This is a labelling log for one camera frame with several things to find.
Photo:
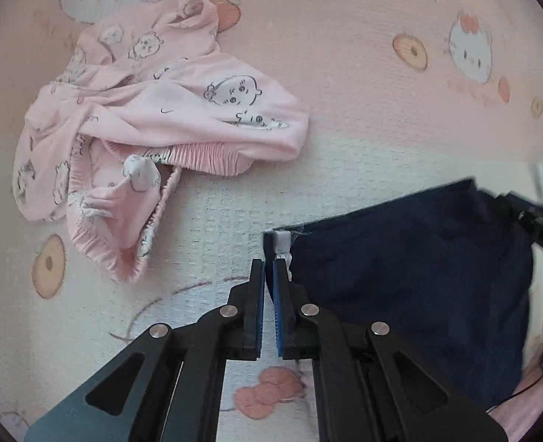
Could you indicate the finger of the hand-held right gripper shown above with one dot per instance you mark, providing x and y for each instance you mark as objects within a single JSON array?
[{"x": 536, "y": 228}]

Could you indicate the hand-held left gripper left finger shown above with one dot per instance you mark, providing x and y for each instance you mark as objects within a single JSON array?
[{"x": 260, "y": 313}]

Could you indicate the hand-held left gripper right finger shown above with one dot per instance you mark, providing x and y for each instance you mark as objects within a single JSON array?
[{"x": 279, "y": 313}]

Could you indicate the navy blue garment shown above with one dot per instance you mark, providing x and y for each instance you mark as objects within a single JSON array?
[{"x": 414, "y": 285}]

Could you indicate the pink printed pajama pants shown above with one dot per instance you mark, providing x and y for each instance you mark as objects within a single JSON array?
[{"x": 115, "y": 221}]

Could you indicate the person's pink clothing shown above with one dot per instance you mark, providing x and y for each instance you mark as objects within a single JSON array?
[{"x": 522, "y": 414}]

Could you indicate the pink cat printed blanket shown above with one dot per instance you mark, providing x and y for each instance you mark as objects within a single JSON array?
[{"x": 368, "y": 101}]

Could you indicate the pink printed pajama top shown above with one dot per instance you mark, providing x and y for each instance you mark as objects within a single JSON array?
[{"x": 184, "y": 101}]

